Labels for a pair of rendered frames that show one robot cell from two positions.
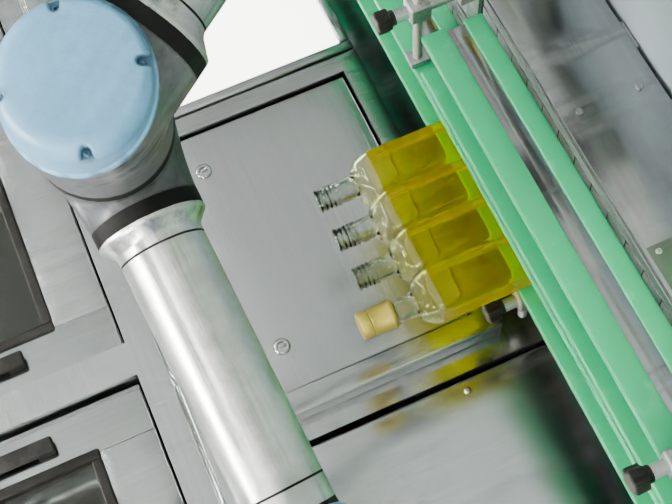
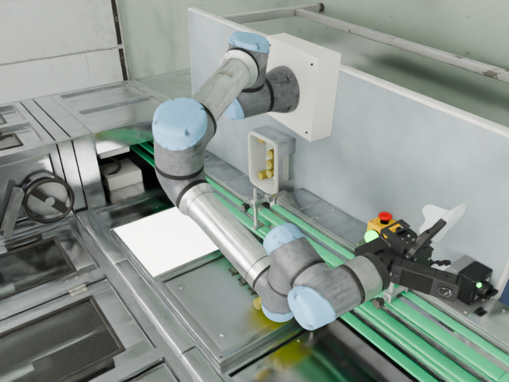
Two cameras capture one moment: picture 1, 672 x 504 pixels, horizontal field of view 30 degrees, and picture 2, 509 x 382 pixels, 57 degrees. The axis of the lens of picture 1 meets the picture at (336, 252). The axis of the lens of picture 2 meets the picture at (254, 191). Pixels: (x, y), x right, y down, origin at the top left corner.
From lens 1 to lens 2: 0.67 m
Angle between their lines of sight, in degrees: 37
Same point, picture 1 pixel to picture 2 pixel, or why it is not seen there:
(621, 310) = not seen: hidden behind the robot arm
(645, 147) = (341, 223)
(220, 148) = (185, 280)
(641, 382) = not seen: hidden behind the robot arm
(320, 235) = (229, 299)
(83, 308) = (137, 340)
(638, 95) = (333, 212)
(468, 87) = (278, 219)
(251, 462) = (248, 250)
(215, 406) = (232, 236)
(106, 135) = (194, 126)
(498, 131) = not seen: hidden behind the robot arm
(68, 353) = (132, 356)
